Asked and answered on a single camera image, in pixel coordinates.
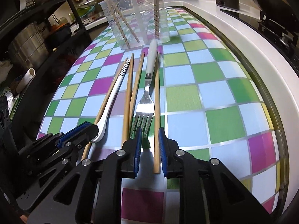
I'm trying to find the wooden chopstick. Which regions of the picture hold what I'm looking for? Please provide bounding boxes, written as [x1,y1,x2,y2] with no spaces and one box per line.
[122,53,134,145]
[107,0,140,47]
[107,0,130,48]
[129,52,145,130]
[153,54,160,174]
[154,0,160,39]
[81,57,129,161]

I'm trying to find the black kitchen shelf rack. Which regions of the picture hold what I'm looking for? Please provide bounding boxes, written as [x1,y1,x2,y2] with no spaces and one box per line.
[1,0,91,149]

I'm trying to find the white spoon with lettering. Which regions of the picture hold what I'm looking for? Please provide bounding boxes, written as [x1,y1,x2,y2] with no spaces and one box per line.
[90,59,130,143]

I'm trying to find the steel pot on rack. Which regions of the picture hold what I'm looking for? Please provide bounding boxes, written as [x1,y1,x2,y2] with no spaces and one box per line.
[8,22,49,70]

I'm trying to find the clear plastic utensil cup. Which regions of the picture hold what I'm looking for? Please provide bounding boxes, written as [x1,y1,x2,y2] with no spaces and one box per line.
[100,0,170,50]

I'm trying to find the wooden chopstick in cup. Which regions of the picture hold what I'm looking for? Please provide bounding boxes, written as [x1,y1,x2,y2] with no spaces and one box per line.
[107,0,130,48]
[107,0,140,47]
[154,0,160,39]

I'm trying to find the black gas stove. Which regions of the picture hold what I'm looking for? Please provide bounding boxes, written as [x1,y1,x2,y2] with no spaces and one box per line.
[221,9,298,75]

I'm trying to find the silver fork white handle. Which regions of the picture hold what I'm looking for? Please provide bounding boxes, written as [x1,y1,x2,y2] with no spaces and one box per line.
[133,39,158,139]

